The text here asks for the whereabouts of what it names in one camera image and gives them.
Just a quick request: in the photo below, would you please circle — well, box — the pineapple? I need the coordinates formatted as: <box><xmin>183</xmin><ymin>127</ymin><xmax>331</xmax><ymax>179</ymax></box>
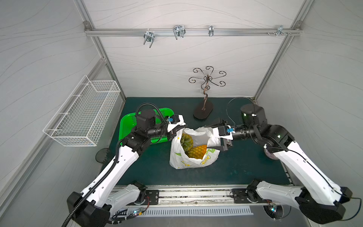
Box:
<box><xmin>185</xmin><ymin>145</ymin><xmax>207</xmax><ymax>159</ymax></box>
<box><xmin>180</xmin><ymin>133</ymin><xmax>194</xmax><ymax>153</ymax></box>

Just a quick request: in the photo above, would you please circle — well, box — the white plastic bag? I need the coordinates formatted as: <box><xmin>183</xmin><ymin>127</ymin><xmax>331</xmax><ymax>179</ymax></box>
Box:
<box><xmin>169</xmin><ymin>127</ymin><xmax>221</xmax><ymax>169</ymax></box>

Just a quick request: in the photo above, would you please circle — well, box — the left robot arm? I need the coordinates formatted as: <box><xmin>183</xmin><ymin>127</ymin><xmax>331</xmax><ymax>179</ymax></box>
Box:
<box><xmin>62</xmin><ymin>107</ymin><xmax>186</xmax><ymax>227</ymax></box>

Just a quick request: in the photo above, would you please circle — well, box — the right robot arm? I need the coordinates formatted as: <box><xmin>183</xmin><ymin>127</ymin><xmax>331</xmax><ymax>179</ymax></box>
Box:
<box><xmin>209</xmin><ymin>103</ymin><xmax>353</xmax><ymax>224</ymax></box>

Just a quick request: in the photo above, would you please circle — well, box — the bronze scroll hanger stand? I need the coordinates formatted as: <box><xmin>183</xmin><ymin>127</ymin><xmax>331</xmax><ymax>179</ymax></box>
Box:
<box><xmin>188</xmin><ymin>66</ymin><xmax>226</xmax><ymax>120</ymax></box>

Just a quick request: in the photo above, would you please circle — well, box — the green table mat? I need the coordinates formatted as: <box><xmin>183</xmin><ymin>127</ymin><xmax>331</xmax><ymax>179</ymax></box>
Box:
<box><xmin>118</xmin><ymin>97</ymin><xmax>290</xmax><ymax>185</ymax></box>

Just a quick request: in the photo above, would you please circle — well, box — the green plastic basket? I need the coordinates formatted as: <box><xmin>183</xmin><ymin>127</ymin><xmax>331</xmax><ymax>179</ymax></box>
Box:
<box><xmin>119</xmin><ymin>108</ymin><xmax>174</xmax><ymax>144</ymax></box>

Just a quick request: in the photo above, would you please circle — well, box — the ribbed clear glass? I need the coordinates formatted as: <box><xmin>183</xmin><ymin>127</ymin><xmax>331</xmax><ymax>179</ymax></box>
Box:
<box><xmin>264</xmin><ymin>149</ymin><xmax>279</xmax><ymax>160</ymax></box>

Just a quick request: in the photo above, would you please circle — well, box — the right controller board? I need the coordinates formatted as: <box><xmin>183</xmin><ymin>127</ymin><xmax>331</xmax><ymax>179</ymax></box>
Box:
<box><xmin>263</xmin><ymin>205</ymin><xmax>285</xmax><ymax>220</ymax></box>

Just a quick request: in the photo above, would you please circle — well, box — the controller board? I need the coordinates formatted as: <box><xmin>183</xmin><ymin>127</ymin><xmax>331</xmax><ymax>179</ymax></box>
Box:
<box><xmin>263</xmin><ymin>205</ymin><xmax>285</xmax><ymax>220</ymax></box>
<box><xmin>129</xmin><ymin>208</ymin><xmax>144</xmax><ymax>217</ymax></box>

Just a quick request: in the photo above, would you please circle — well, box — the left controller board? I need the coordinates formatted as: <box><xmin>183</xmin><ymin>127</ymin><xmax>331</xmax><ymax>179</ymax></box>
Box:
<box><xmin>129</xmin><ymin>208</ymin><xmax>144</xmax><ymax>217</ymax></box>

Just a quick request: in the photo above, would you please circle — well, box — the metal U-bolt clamp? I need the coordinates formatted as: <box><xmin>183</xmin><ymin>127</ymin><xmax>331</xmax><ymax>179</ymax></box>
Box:
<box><xmin>143</xmin><ymin>31</ymin><xmax>155</xmax><ymax>48</ymax></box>

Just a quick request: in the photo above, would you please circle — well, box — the metal U-bolt hook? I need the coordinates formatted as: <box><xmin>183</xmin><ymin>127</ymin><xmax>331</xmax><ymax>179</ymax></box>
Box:
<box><xmin>173</xmin><ymin>25</ymin><xmax>186</xmax><ymax>40</ymax></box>

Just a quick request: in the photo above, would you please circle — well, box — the right metal hook clamp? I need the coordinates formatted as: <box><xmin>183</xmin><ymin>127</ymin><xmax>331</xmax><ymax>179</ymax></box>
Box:
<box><xmin>267</xmin><ymin>25</ymin><xmax>292</xmax><ymax>37</ymax></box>

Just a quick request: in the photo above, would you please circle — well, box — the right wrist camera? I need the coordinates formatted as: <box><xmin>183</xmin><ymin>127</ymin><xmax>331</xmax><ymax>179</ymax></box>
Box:
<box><xmin>212</xmin><ymin>125</ymin><xmax>235</xmax><ymax>140</ymax></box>

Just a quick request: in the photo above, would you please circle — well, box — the white vented cable duct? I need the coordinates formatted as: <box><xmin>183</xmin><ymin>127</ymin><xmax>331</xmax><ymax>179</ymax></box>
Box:
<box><xmin>124</xmin><ymin>206</ymin><xmax>254</xmax><ymax>218</ymax></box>

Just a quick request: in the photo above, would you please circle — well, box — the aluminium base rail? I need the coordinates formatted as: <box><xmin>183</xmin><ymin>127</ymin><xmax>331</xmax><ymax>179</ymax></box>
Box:
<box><xmin>146</xmin><ymin>184</ymin><xmax>268</xmax><ymax>207</ymax></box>

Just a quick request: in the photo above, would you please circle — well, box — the white wire basket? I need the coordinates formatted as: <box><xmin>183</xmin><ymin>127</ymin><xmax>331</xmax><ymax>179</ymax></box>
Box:
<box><xmin>43</xmin><ymin>75</ymin><xmax>121</xmax><ymax>147</ymax></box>

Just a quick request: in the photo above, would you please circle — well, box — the black corrugated cable hose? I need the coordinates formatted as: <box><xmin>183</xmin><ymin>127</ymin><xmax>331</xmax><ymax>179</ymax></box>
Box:
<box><xmin>60</xmin><ymin>102</ymin><xmax>169</xmax><ymax>227</ymax></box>

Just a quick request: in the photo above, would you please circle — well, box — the small metal bracket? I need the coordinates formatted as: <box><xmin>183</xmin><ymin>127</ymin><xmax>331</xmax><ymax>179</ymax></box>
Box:
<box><xmin>209</xmin><ymin>25</ymin><xmax>214</xmax><ymax>37</ymax></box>

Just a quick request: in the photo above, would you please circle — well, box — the thin black cable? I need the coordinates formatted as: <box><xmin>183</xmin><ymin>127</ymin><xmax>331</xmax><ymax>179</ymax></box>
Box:
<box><xmin>225</xmin><ymin>97</ymin><xmax>362</xmax><ymax>222</ymax></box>

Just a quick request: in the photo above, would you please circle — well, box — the aluminium cross rail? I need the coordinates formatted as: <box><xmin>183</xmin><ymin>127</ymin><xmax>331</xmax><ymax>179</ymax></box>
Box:
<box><xmin>85</xmin><ymin>27</ymin><xmax>303</xmax><ymax>37</ymax></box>

